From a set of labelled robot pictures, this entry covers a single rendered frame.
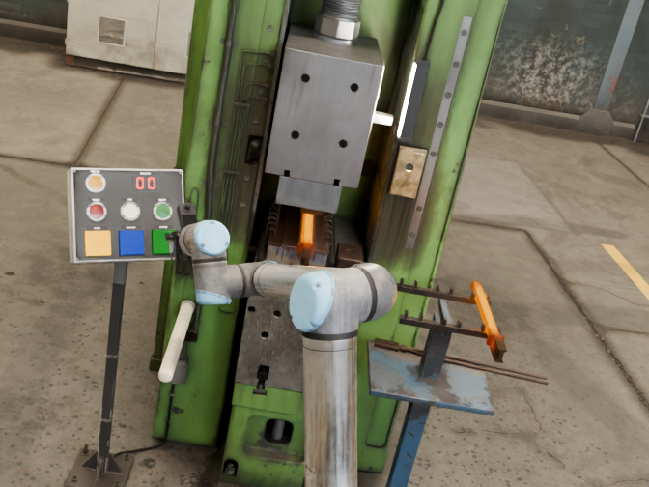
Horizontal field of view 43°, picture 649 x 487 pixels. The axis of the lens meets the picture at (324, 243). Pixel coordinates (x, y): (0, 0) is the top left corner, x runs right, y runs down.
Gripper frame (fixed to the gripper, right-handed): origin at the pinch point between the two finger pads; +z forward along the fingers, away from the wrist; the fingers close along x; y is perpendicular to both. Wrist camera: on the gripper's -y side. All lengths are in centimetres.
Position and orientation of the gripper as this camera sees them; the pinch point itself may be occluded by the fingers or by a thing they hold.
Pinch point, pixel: (173, 237)
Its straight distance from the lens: 248.2
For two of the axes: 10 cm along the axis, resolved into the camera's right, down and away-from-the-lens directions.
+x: 8.9, -0.2, 4.5
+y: 0.4, 10.0, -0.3
